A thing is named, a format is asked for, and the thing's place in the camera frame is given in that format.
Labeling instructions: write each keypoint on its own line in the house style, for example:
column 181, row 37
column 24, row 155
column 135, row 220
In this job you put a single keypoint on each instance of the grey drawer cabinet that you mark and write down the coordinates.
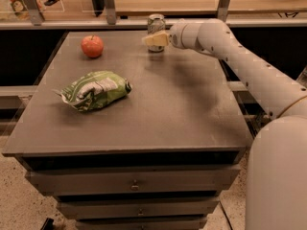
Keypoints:
column 179, row 113

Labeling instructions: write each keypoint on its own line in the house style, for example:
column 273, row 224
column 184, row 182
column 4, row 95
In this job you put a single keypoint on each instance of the grey metal post left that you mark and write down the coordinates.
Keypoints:
column 34, row 12

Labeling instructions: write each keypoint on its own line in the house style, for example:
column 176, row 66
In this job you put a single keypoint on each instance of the small black object on counter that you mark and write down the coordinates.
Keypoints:
column 50, row 2

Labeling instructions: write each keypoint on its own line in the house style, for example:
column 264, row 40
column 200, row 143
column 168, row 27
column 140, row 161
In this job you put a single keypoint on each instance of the top drawer with handle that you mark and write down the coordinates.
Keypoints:
column 86, row 182

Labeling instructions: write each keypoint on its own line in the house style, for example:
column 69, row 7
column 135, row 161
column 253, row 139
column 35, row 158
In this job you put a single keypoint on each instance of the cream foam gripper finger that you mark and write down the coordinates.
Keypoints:
column 160, row 38

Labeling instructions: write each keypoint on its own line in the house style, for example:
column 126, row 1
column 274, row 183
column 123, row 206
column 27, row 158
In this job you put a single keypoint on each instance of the bottom drawer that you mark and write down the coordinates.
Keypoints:
column 168, row 223

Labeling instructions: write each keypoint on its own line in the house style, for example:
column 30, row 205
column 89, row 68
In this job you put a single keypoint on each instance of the colourful snack package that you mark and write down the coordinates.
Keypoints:
column 15, row 10

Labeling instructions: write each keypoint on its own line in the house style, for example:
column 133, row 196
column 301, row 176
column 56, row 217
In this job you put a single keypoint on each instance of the red apple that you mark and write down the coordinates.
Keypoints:
column 92, row 46

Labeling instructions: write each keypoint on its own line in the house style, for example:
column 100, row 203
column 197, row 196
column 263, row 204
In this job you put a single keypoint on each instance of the middle drawer with handle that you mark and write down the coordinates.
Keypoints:
column 137, row 208

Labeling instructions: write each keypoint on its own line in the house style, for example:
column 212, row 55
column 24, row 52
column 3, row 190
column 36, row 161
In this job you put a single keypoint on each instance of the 7up soda can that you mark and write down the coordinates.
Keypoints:
column 156, row 23

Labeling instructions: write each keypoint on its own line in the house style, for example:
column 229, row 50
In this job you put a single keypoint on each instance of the drawer with handle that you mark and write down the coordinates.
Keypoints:
column 137, row 208
column 86, row 182

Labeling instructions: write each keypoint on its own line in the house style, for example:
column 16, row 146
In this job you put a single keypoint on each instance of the grey metal post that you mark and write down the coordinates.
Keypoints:
column 110, row 12
column 222, row 9
column 34, row 12

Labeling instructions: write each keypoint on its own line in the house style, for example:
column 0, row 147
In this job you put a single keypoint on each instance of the grey metal post middle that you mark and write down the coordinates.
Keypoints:
column 110, row 12

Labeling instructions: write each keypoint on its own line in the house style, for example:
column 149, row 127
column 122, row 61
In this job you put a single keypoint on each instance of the grey metal post right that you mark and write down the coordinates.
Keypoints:
column 222, row 9

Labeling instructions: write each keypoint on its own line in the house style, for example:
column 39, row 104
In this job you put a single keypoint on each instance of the green chip bag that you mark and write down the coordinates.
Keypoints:
column 95, row 90

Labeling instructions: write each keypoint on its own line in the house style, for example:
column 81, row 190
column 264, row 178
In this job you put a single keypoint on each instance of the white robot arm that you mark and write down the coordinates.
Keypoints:
column 277, row 162

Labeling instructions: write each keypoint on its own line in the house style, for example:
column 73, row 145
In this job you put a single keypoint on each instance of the black object on floor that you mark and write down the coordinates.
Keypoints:
column 48, row 224

